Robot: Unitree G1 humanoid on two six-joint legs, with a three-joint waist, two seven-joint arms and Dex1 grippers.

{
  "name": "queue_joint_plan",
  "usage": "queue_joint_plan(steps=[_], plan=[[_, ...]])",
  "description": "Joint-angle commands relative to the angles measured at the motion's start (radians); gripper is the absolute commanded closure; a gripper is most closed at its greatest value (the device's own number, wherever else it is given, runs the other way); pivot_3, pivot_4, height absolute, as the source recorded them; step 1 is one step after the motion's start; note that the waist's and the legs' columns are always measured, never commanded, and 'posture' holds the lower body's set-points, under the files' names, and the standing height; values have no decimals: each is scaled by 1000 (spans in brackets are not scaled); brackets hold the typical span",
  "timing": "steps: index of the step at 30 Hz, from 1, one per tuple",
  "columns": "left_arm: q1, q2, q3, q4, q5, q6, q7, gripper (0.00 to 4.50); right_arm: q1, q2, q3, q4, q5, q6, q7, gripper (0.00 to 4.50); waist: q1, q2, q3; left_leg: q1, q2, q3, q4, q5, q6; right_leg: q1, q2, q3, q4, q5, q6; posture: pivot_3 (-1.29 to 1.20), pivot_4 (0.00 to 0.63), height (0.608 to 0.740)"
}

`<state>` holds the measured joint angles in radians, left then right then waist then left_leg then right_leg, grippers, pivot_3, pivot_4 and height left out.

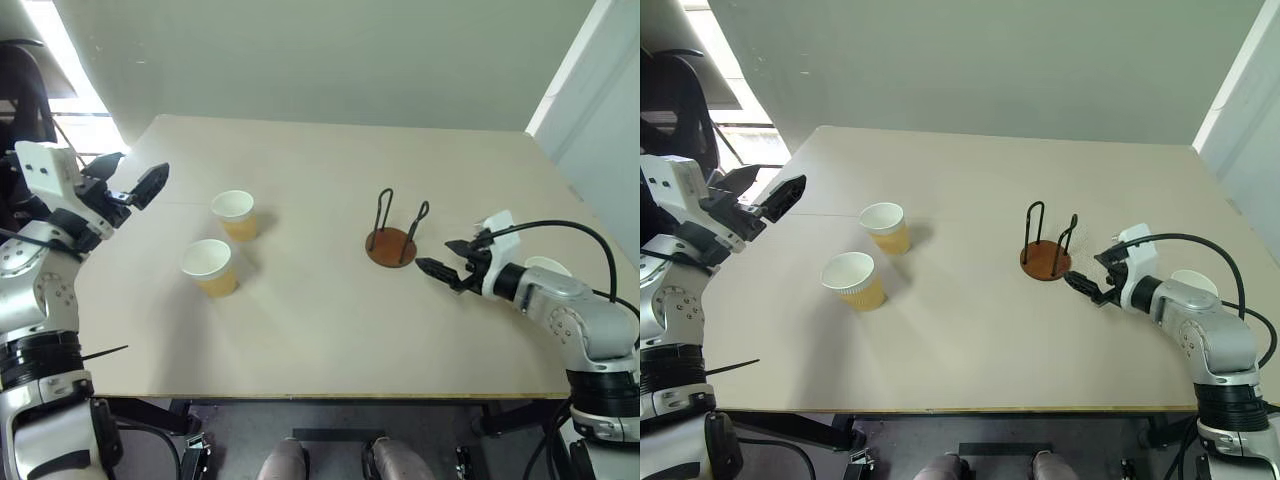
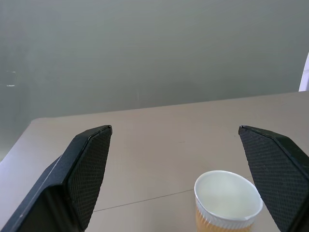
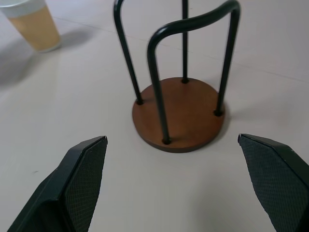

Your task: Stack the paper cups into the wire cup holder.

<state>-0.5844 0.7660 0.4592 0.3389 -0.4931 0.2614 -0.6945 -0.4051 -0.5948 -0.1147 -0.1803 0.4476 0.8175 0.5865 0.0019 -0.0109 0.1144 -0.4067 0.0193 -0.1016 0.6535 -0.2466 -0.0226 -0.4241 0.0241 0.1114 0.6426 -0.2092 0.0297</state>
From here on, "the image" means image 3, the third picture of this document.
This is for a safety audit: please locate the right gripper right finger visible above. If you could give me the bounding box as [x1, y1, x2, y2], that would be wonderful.
[238, 133, 309, 232]

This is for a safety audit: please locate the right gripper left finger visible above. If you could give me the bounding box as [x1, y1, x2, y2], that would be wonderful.
[7, 136, 108, 232]

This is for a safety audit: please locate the wooden cup holder stand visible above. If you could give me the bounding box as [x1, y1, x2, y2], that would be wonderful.
[113, 0, 241, 153]

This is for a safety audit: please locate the yellow ribbed paper cup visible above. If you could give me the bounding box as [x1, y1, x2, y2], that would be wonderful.
[0, 0, 61, 53]

